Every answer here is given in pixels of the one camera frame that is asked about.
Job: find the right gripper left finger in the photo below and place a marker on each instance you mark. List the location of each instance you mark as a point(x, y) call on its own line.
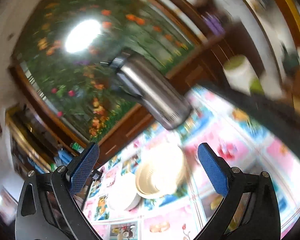
point(35, 218)

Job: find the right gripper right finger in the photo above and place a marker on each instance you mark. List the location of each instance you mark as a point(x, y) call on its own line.
point(249, 208)

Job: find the white foam plate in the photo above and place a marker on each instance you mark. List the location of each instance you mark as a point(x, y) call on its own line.
point(131, 200)

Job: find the beige plastic bowl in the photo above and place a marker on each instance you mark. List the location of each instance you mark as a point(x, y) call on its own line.
point(161, 171)

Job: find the blue plastic jug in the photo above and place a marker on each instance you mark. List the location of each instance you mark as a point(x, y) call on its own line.
point(63, 158)

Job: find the colourful printed tablecloth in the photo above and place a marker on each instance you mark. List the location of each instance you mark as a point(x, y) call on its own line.
point(232, 134)

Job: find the white green-lidded jar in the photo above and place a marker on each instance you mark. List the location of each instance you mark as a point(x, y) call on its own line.
point(239, 73)

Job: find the stainless steel thermos jug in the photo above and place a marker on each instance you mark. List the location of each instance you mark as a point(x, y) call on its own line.
point(136, 79)

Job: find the fish tank with plants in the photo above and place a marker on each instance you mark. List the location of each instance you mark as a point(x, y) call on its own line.
point(63, 45)

